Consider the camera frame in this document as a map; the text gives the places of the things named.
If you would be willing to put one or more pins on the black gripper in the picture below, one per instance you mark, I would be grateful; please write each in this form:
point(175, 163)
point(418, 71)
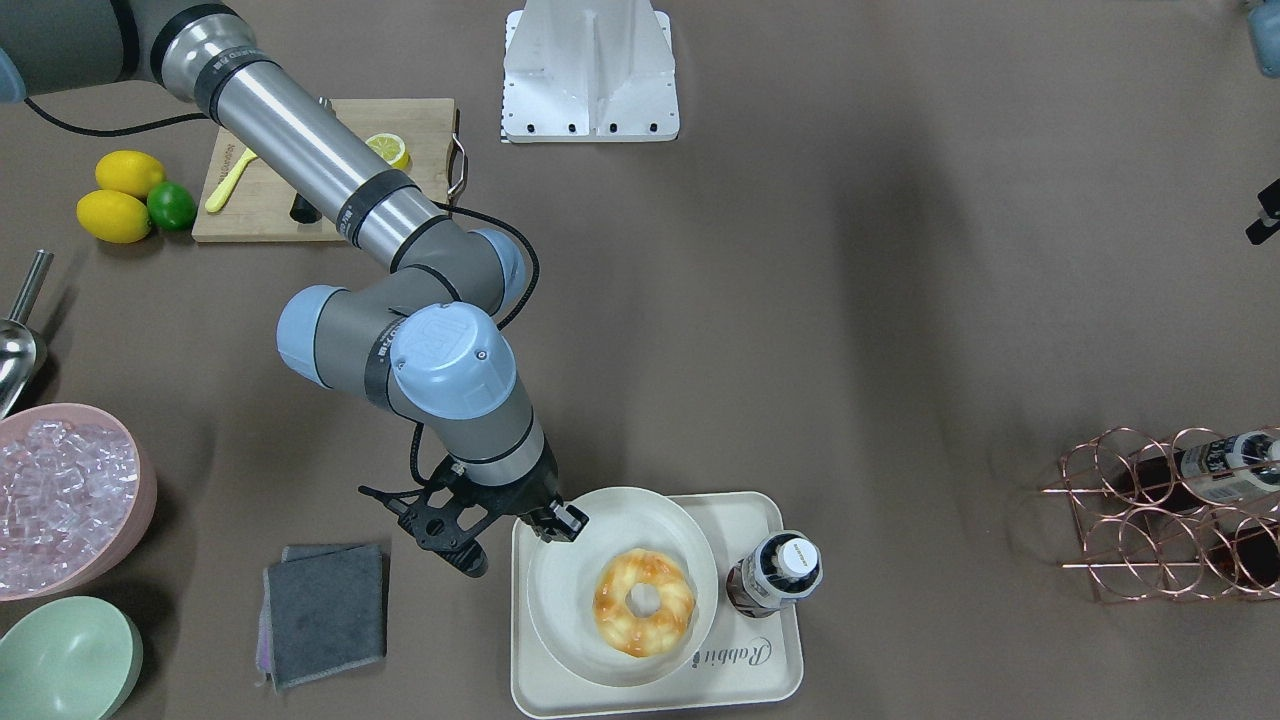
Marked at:
point(531, 493)

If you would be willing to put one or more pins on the white round plate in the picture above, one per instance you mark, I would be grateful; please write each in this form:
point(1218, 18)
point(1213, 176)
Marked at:
point(562, 580)

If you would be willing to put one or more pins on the glazed twisted donut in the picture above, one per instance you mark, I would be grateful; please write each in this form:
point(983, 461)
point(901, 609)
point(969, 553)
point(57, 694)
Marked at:
point(642, 604)

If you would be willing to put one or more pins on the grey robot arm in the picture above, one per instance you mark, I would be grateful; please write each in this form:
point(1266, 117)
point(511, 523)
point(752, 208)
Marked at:
point(423, 342)

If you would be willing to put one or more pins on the cream rectangular tray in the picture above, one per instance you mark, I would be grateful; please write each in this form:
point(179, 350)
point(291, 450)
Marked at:
point(742, 660)

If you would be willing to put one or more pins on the grey folded cloth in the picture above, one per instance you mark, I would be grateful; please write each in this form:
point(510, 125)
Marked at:
point(324, 612)

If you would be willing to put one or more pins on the dark drink bottle white cap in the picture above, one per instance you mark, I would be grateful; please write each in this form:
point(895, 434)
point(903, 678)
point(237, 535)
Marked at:
point(783, 569)

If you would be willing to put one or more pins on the pink ice bowl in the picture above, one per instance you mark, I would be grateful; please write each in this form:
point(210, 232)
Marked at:
point(139, 515)

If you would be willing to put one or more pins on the lemon half slice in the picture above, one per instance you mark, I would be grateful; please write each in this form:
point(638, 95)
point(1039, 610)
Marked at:
point(391, 148)

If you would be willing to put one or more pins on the wooden cutting board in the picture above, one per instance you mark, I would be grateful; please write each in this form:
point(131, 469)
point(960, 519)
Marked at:
point(258, 208)

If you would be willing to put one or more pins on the yellow plastic knife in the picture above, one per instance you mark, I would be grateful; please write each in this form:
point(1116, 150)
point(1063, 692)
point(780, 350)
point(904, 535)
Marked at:
point(220, 196)

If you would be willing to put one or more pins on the clear ice cubes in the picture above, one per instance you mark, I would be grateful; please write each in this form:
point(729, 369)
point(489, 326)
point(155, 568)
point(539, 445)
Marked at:
point(66, 490)

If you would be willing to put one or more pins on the green bowl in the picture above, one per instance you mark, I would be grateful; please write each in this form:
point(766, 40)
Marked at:
point(76, 658)

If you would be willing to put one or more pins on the green lime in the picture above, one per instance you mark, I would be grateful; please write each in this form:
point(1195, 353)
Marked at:
point(171, 207)

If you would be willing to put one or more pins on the yellow lemon lower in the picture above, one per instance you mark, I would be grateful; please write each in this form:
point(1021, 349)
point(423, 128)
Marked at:
point(113, 216)

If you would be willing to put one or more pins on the yellow lemon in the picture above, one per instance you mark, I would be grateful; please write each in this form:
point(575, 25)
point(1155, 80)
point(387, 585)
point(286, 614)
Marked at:
point(113, 216)
point(128, 171)

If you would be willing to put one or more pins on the steel ice scoop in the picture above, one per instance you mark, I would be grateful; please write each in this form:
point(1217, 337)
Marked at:
point(22, 351)

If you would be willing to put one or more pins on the yellow lemon upper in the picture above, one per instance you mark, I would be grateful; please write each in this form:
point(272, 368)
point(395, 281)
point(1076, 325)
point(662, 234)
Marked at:
point(128, 171)

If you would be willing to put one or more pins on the wine bottle in rack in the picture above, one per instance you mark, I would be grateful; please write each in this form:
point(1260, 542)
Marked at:
point(1232, 469)

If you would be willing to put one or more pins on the white metal mount base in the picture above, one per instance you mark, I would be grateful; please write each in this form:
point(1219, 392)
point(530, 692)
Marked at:
point(589, 72)

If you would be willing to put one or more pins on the copper wire bottle rack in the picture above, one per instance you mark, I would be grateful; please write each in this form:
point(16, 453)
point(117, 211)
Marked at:
point(1129, 552)

